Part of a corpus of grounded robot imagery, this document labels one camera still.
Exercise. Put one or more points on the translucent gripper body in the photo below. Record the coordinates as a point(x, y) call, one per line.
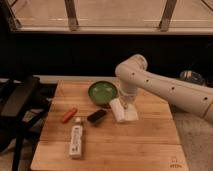
point(127, 99)

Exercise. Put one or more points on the clear plastic cup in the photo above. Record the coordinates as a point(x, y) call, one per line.
point(130, 112)

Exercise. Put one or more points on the black rectangular block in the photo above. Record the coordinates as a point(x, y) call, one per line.
point(96, 116)

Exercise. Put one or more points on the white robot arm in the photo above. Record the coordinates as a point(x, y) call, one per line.
point(192, 98)

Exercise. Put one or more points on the green ceramic bowl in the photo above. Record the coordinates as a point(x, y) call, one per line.
point(102, 92)

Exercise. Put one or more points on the orange carrot toy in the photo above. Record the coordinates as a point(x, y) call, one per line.
point(68, 115)

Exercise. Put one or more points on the metal pot with lid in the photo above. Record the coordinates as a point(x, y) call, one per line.
point(192, 77)

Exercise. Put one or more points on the white bottle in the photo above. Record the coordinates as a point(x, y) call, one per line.
point(75, 150)

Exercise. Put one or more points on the black chair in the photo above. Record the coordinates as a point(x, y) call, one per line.
point(23, 108)

